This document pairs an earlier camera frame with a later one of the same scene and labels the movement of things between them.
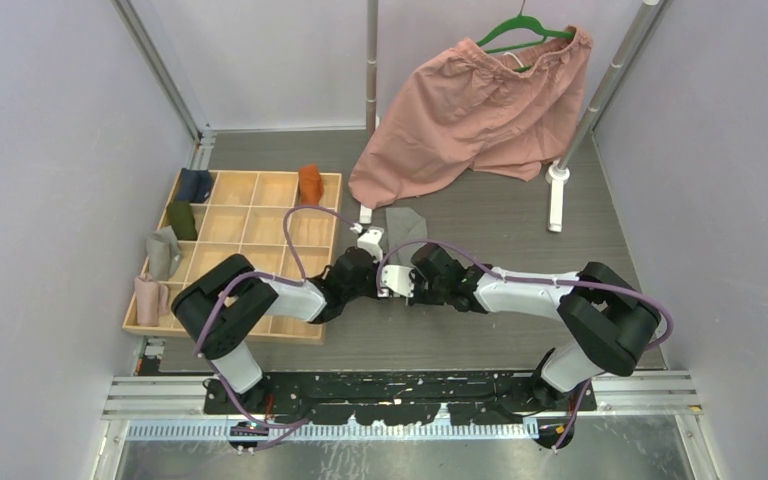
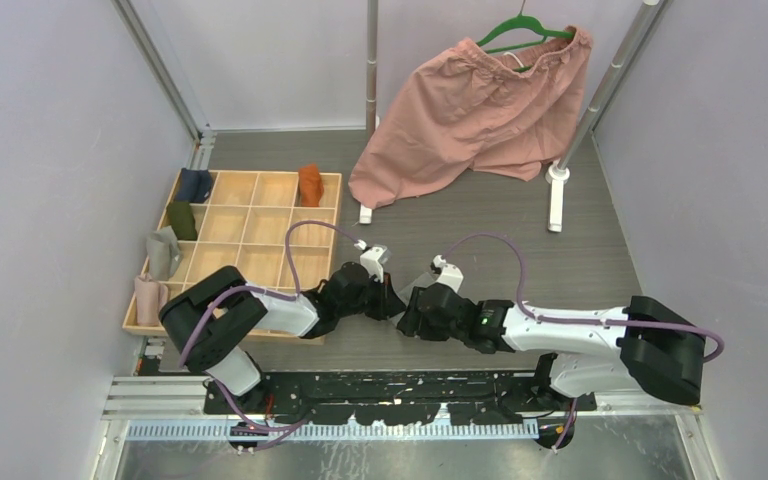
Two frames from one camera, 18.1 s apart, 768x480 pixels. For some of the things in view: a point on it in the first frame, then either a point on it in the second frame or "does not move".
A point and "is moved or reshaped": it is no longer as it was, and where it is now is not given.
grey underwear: (401, 225) is moved or reshaped
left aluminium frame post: (202, 133) does not move
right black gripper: (416, 276) -> (415, 322)
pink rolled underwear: (151, 300) does not move
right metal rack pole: (559, 172) does not move
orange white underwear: (310, 185) does not move
